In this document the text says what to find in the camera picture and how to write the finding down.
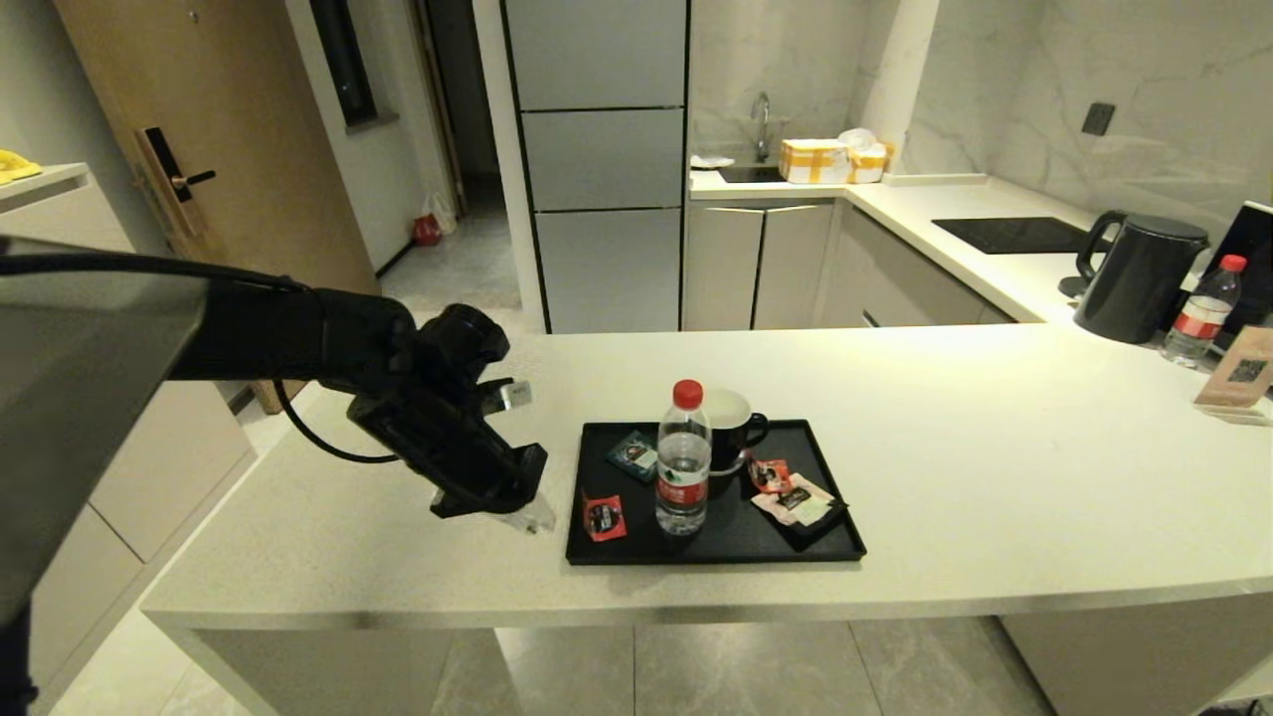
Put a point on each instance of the dark narrow window panel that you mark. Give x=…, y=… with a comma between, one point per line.
x=348, y=60

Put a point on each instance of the chrome sink faucet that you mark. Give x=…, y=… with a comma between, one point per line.
x=762, y=124

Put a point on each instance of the grey counter base cabinet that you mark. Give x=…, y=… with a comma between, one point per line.
x=905, y=283

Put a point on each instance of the red snack packet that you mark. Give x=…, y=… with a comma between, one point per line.
x=604, y=517
x=769, y=474

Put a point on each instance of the dark sink basin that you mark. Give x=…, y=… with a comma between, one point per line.
x=751, y=174

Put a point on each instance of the pink white tea packet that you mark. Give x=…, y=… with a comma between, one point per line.
x=796, y=502

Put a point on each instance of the white bag yellow box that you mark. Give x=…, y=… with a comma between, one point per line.
x=867, y=154

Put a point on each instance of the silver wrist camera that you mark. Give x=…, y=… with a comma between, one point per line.
x=515, y=395

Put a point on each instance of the black tablet screen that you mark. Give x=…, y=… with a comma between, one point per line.
x=1255, y=249

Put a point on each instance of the yellow object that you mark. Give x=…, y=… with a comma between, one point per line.
x=15, y=167

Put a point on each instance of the wooden door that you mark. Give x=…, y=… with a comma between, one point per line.
x=249, y=149

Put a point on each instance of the black rectangular serving tray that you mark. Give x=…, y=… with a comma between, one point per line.
x=736, y=537

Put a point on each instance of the black mug white inside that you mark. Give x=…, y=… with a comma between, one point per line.
x=736, y=428

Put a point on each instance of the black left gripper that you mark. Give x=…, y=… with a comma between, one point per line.
x=457, y=447

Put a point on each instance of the clear water bottle red label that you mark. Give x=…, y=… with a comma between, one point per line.
x=683, y=477
x=1200, y=318

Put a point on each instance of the black induction cooktop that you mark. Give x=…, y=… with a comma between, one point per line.
x=1014, y=235

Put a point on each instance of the white cloth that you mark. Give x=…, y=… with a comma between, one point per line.
x=711, y=161

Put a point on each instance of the brown QR code sign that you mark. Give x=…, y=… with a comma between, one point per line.
x=1241, y=370

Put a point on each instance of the dark teal tea packet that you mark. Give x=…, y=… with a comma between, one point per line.
x=634, y=455

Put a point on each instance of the white side cabinet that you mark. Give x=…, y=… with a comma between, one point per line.
x=149, y=477

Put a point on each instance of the black electric kettle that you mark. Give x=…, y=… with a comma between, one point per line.
x=1139, y=283

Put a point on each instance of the tall silver refrigerator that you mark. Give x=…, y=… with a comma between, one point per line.
x=602, y=179

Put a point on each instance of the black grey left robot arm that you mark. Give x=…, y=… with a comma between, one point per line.
x=90, y=398

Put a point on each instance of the grey sink cabinet doors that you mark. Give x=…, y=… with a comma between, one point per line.
x=756, y=264

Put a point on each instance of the red white bag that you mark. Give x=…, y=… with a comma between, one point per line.
x=430, y=227

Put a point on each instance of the yellow white boxes by sink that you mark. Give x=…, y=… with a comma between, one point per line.
x=814, y=161

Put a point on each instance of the dark wall socket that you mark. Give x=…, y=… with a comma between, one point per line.
x=1098, y=119

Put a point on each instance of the white saucer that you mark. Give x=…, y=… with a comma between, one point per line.
x=726, y=467

